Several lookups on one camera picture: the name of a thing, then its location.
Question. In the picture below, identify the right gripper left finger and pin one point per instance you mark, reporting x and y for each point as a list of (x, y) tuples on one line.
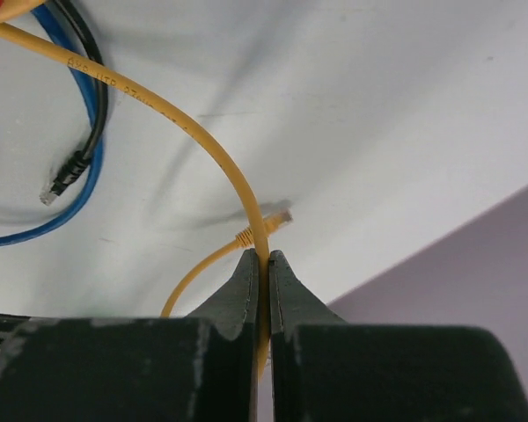
[(200, 367)]

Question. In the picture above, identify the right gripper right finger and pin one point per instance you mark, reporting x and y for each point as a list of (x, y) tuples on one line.
[(326, 369)]

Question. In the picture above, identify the yellow ethernet cable pulled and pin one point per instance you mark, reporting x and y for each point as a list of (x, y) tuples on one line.
[(260, 228)]

